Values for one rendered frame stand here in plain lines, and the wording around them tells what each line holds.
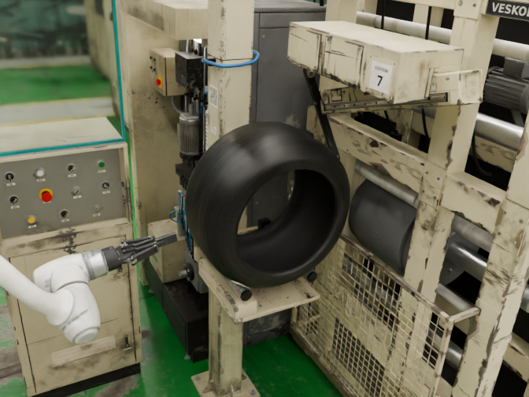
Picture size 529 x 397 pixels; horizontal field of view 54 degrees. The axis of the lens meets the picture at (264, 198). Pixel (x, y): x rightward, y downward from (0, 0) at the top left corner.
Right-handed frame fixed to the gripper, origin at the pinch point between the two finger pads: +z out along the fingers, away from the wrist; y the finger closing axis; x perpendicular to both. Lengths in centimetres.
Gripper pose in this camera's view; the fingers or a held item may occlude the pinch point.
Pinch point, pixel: (166, 239)
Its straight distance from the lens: 174.2
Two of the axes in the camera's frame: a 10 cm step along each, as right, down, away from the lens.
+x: 0.8, 8.7, 4.9
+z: 8.8, -2.9, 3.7
